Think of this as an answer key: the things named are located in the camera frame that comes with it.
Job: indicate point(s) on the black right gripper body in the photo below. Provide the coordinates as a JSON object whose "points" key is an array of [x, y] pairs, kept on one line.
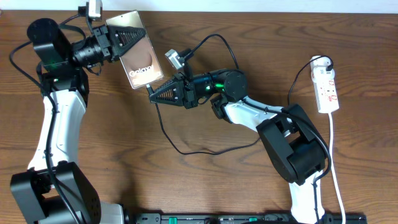
{"points": [[191, 91]]}

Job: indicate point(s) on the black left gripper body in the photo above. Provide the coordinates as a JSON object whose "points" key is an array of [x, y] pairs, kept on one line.
{"points": [[96, 49]]}

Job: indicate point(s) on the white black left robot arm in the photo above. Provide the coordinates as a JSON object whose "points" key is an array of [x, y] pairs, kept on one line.
{"points": [[53, 189]]}

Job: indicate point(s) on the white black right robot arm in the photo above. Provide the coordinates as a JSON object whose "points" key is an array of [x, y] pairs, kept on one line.
{"points": [[297, 151]]}

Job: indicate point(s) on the white power strip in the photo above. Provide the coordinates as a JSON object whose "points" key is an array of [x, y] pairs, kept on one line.
{"points": [[324, 85]]}

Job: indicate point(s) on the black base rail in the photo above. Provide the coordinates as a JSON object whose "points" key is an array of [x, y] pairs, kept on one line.
{"points": [[156, 218]]}

